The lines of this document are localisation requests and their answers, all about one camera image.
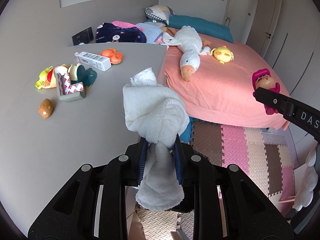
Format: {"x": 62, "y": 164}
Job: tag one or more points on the bed with pink sheet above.
{"x": 225, "y": 90}

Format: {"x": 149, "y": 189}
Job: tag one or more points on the light blue blanket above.
{"x": 153, "y": 31}

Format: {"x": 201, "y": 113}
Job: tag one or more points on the orange crab toy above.
{"x": 112, "y": 55}

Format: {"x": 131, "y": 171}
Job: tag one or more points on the grey corner guard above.
{"x": 71, "y": 90}

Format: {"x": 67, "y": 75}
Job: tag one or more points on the white carton box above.
{"x": 93, "y": 61}

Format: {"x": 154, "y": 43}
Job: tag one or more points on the person's right hand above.
{"x": 308, "y": 180}

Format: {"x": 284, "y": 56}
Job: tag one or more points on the black wall panel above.
{"x": 83, "y": 36}

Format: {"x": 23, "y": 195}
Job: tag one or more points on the pink-haired doll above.
{"x": 266, "y": 80}

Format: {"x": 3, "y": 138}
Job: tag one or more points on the yellow chick plush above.
{"x": 222, "y": 55}

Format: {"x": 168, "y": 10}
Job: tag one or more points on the checkered patchwork pillow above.
{"x": 160, "y": 13}

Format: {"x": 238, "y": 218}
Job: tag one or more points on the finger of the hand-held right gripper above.
{"x": 271, "y": 100}

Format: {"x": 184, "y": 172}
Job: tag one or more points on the dark green plastic toy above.
{"x": 87, "y": 76}

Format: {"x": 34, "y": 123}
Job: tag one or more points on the navy rabbit-print blanket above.
{"x": 120, "y": 35}

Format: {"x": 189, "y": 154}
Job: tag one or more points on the white goose plush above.
{"x": 188, "y": 45}

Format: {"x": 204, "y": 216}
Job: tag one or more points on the white wardrobe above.
{"x": 292, "y": 35}

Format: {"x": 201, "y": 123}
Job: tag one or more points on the white door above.
{"x": 240, "y": 10}

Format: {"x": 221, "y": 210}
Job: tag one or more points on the white towel cloth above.
{"x": 150, "y": 112}

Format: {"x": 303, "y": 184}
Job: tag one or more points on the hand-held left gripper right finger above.
{"x": 178, "y": 162}

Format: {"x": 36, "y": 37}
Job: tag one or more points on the pink cloth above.
{"x": 122, "y": 23}

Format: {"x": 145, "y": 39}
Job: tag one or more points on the foam puzzle floor mat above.
{"x": 237, "y": 150}

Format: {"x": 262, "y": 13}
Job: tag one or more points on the yellow-green plastic toy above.
{"x": 42, "y": 77}

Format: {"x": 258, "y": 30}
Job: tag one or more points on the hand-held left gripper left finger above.
{"x": 142, "y": 162}

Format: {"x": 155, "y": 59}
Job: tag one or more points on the brown hamster toy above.
{"x": 45, "y": 108}

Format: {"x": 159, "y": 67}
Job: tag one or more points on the teal quilt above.
{"x": 200, "y": 25}

